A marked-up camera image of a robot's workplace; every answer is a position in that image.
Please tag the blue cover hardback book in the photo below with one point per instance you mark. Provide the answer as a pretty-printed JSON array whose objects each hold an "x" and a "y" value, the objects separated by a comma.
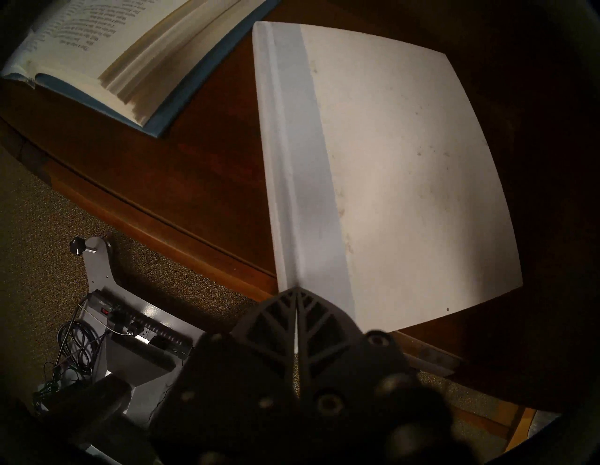
[{"x": 117, "y": 47}]

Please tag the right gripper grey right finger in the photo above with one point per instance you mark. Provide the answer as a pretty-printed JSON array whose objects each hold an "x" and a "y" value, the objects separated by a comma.
[{"x": 337, "y": 356}]

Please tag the black star knob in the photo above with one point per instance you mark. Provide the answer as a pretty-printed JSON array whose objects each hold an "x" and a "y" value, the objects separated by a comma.
[{"x": 78, "y": 246}]

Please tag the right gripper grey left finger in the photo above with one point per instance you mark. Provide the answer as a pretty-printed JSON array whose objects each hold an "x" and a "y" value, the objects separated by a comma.
[{"x": 262, "y": 356}]

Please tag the dark brown wooden bookcase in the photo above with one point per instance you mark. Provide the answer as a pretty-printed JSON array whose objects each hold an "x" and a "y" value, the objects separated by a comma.
[{"x": 211, "y": 178}]

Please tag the black power strip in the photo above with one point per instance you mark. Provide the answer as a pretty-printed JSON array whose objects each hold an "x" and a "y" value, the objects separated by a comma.
[{"x": 154, "y": 328}]

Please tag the grey metal robot base plate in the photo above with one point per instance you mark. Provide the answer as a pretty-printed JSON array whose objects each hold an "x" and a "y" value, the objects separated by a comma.
[{"x": 136, "y": 370}]

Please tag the white book pale blue spine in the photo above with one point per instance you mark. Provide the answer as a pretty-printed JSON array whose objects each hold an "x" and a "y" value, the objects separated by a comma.
[{"x": 398, "y": 164}]

